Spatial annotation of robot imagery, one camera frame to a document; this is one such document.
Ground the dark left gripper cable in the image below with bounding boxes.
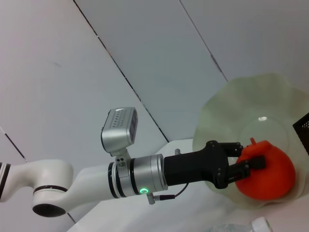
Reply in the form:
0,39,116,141
146,183,190,205

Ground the pale green glass fruit bowl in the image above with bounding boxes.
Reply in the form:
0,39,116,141
192,72,309,210

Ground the black mesh pen holder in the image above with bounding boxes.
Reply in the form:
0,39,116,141
292,113,309,155

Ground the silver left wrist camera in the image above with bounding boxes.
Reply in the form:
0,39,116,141
100,107,139,167

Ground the clear green-label water bottle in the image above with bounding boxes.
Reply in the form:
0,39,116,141
212,217,273,232

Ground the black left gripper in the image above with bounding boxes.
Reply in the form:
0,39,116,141
163,140,267,190

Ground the red-orange toy orange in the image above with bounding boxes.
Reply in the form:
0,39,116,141
235,137,296,201

